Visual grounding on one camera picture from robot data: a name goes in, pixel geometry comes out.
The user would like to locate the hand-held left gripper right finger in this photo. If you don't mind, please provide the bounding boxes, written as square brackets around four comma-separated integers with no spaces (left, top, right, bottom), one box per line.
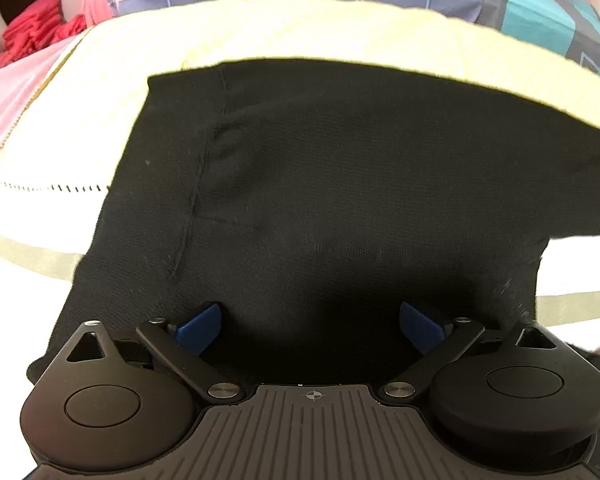
[378,301,567,404]

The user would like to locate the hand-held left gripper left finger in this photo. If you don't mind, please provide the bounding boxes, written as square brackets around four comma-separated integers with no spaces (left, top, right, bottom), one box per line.
[55,301,246,404]

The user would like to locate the black pants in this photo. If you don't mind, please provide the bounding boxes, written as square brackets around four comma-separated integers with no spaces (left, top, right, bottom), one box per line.
[26,59,600,391]

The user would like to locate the pink sheet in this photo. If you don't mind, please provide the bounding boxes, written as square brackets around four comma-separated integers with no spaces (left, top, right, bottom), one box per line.
[0,35,83,181]

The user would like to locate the yellow quilted blanket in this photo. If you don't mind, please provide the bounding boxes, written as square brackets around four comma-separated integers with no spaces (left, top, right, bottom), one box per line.
[0,0,600,191]

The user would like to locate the teal and grey striped sheet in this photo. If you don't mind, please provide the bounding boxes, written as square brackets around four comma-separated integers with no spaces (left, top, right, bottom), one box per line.
[472,0,600,86]

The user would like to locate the red blanket pile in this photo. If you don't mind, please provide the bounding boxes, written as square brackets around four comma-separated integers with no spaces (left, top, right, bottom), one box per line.
[0,0,88,73]

